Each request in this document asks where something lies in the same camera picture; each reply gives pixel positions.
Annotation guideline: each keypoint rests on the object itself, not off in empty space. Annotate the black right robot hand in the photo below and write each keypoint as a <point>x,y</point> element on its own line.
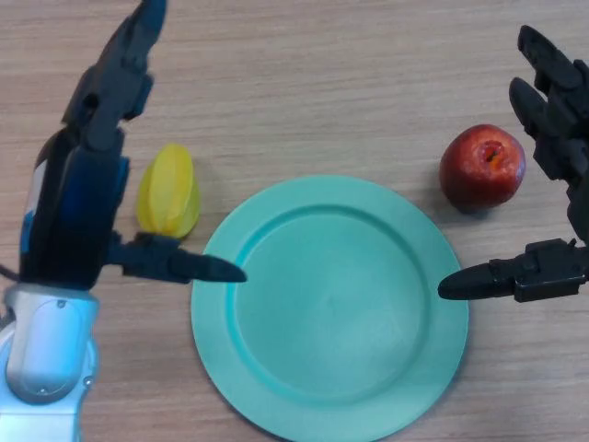
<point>561,138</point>

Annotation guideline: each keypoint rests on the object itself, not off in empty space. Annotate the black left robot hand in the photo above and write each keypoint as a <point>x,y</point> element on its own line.
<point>69,207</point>

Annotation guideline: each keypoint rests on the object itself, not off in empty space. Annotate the yellow starfruit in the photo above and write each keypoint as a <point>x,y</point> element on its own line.
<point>170,193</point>

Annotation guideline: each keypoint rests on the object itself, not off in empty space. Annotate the green round plate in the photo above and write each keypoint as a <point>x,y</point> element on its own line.
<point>331,322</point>

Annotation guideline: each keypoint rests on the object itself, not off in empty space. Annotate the red apple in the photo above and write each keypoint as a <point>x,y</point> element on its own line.
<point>474,179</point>

